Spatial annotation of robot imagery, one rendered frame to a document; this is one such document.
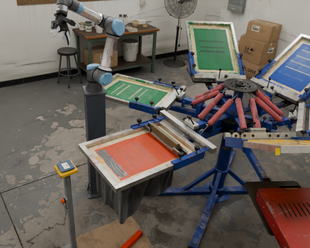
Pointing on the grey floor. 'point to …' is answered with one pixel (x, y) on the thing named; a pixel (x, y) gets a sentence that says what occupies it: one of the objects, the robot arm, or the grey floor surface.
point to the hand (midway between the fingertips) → (61, 41)
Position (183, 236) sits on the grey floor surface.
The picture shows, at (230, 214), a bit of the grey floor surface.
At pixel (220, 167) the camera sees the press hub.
